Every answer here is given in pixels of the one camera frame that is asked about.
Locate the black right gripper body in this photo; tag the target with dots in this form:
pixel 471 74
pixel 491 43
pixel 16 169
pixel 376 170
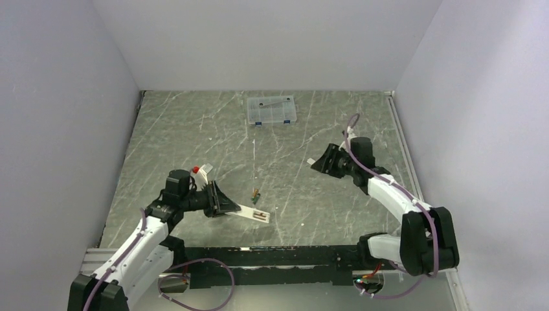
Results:
pixel 340 164

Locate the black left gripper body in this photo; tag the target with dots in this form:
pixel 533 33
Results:
pixel 209 203

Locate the white remote control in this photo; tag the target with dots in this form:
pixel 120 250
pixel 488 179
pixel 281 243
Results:
pixel 251 213

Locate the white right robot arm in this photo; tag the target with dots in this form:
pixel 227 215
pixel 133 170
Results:
pixel 427 241

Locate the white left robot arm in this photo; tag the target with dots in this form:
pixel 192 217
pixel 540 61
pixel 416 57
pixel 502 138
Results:
pixel 150 250

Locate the clear plastic organizer box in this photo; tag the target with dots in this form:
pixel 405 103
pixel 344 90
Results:
pixel 274 110

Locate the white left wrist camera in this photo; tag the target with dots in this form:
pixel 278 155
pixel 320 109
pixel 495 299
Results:
pixel 202 174

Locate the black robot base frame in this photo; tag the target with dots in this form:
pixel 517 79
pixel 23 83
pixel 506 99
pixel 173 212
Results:
pixel 207 267

